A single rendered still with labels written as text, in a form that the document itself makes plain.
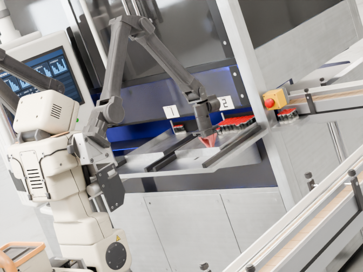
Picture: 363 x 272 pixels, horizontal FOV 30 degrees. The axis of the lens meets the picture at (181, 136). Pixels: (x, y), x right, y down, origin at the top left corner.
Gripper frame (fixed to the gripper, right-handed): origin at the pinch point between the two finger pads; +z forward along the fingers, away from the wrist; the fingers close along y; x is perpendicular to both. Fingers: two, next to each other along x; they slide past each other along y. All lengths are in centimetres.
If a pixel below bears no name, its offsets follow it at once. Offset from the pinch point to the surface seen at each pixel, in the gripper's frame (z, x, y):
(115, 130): -8, 96, 33
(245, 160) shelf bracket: 10.3, -2.2, 16.7
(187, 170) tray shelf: 4.3, 2.7, -13.8
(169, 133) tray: -3, 54, 31
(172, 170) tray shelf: 3.8, 11.2, -13.8
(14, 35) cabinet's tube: -69, 93, -13
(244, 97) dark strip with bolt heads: -15.7, -4.3, 24.2
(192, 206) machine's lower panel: 36, 51, 30
